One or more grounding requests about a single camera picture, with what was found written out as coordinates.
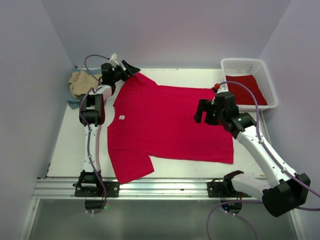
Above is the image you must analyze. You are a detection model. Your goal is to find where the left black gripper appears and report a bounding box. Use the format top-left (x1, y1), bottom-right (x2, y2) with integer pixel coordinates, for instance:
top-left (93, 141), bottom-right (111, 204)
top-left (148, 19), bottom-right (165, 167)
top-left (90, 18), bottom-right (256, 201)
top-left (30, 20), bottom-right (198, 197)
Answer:
top-left (111, 60), bottom-right (140, 83)

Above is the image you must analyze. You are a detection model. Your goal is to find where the bright red t shirt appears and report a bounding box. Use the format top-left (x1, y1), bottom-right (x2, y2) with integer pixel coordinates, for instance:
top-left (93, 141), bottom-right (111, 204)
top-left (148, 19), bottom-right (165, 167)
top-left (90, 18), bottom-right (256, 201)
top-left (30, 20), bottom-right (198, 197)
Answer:
top-left (107, 73), bottom-right (234, 184)

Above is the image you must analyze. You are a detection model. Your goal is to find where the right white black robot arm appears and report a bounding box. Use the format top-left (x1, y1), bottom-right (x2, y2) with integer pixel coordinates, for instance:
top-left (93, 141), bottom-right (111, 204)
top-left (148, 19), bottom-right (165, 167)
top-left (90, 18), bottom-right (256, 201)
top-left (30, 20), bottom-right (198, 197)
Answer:
top-left (194, 91), bottom-right (311, 217)

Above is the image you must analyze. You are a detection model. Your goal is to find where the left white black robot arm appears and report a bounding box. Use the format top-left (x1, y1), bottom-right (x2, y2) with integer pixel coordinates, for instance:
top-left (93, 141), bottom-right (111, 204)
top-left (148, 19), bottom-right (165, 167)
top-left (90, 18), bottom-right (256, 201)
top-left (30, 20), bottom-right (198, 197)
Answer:
top-left (74, 59), bottom-right (141, 197)

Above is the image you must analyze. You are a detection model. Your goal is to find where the dark red folded shirt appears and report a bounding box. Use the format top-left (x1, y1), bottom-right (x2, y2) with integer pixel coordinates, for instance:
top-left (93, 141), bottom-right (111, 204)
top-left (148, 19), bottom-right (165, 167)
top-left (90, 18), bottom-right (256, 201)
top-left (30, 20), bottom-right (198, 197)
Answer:
top-left (225, 75), bottom-right (267, 106)

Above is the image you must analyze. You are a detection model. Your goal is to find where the beige crumpled shirt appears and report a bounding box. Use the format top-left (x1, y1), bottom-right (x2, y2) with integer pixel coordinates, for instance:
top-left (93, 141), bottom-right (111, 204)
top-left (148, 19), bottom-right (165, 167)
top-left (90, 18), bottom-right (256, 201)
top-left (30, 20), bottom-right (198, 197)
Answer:
top-left (68, 70), bottom-right (102, 99)

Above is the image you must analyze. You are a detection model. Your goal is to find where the white plastic basket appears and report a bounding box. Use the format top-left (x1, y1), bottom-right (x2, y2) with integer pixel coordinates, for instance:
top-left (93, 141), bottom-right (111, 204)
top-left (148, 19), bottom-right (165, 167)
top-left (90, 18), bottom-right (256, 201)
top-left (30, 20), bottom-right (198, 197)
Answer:
top-left (220, 58), bottom-right (278, 111)

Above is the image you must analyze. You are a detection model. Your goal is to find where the blue folded shirt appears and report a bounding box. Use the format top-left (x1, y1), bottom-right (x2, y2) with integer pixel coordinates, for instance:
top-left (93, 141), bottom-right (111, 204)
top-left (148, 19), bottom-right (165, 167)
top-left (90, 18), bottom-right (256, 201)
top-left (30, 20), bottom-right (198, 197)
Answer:
top-left (67, 69), bottom-right (102, 109)

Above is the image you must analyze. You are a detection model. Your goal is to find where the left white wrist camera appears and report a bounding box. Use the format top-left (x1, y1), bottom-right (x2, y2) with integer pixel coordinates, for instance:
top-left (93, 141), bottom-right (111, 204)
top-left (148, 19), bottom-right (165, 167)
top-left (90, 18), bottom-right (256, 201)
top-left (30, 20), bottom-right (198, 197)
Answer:
top-left (108, 53), bottom-right (121, 68)

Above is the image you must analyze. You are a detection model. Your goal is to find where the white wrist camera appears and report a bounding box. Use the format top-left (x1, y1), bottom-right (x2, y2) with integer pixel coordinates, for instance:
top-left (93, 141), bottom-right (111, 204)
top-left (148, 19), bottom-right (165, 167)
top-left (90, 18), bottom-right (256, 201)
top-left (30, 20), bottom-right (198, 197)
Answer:
top-left (108, 53), bottom-right (121, 68)
top-left (211, 83), bottom-right (222, 96)

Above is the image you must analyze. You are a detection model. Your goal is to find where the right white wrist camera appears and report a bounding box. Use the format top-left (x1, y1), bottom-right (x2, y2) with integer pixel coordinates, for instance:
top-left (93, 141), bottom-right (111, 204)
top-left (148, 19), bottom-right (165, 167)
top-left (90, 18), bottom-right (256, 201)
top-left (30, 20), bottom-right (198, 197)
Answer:
top-left (211, 83), bottom-right (222, 96)

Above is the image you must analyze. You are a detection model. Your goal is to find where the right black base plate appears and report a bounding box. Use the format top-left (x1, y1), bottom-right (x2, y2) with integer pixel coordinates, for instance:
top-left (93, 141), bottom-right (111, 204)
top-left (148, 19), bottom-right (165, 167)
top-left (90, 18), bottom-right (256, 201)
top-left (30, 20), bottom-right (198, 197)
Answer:
top-left (206, 181), bottom-right (251, 198)

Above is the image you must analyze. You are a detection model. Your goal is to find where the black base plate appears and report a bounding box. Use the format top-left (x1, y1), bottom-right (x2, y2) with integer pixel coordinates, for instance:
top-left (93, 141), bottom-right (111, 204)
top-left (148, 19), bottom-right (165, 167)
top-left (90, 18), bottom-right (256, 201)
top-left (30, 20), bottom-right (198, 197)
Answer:
top-left (72, 181), bottom-right (120, 198)
top-left (206, 181), bottom-right (251, 198)

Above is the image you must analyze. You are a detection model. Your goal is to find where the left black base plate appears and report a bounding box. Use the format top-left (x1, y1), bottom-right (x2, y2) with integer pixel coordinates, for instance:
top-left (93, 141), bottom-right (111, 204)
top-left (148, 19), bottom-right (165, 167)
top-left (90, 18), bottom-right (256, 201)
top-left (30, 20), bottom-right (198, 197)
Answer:
top-left (72, 181), bottom-right (120, 198)

